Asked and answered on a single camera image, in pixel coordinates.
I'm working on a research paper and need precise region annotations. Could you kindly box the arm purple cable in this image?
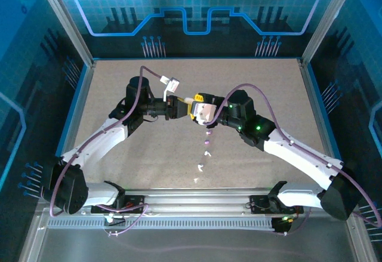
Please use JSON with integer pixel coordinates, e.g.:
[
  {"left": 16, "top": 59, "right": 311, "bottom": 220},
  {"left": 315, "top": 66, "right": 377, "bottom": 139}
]
[
  {"left": 49, "top": 66, "right": 164, "bottom": 236},
  {"left": 205, "top": 83, "right": 382, "bottom": 236}
]

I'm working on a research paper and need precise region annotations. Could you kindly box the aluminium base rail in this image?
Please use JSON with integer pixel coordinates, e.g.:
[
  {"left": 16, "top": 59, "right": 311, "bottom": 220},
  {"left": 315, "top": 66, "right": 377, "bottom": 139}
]
[{"left": 86, "top": 187, "right": 356, "bottom": 218}]

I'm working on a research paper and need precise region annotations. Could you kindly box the grey metal shelf plate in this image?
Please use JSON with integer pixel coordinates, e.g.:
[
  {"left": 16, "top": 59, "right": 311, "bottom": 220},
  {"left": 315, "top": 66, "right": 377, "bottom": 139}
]
[{"left": 18, "top": 208, "right": 377, "bottom": 262}]

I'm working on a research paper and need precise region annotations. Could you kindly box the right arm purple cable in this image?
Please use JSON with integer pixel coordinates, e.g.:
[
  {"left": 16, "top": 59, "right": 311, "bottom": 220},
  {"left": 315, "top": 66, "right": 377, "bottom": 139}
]
[{"left": 205, "top": 83, "right": 382, "bottom": 236}]

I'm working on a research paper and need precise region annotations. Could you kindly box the aluminium table side rail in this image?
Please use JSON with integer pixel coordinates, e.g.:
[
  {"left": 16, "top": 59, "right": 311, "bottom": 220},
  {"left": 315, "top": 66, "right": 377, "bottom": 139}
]
[
  {"left": 56, "top": 59, "right": 97, "bottom": 158},
  {"left": 298, "top": 58, "right": 337, "bottom": 163}
]

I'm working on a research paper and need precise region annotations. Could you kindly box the aluminium frame post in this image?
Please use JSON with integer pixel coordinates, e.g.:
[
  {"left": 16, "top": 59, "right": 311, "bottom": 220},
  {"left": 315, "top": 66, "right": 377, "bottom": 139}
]
[
  {"left": 300, "top": 0, "right": 359, "bottom": 67},
  {"left": 32, "top": 0, "right": 96, "bottom": 67}
]

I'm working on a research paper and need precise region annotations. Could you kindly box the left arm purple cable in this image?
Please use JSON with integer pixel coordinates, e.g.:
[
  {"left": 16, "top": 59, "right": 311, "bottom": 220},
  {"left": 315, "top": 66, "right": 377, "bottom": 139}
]
[{"left": 49, "top": 66, "right": 164, "bottom": 236}]

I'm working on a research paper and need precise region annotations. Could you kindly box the slotted grey cable duct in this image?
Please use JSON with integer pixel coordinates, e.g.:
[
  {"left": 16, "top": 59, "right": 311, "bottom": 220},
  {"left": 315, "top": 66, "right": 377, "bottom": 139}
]
[{"left": 47, "top": 217, "right": 277, "bottom": 230}]

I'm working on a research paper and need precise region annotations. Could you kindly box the blue table edge strip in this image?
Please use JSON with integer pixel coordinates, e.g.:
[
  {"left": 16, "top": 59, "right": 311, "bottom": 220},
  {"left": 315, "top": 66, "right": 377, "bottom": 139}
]
[
  {"left": 93, "top": 56, "right": 301, "bottom": 61},
  {"left": 306, "top": 63, "right": 344, "bottom": 164},
  {"left": 55, "top": 61, "right": 90, "bottom": 155}
]

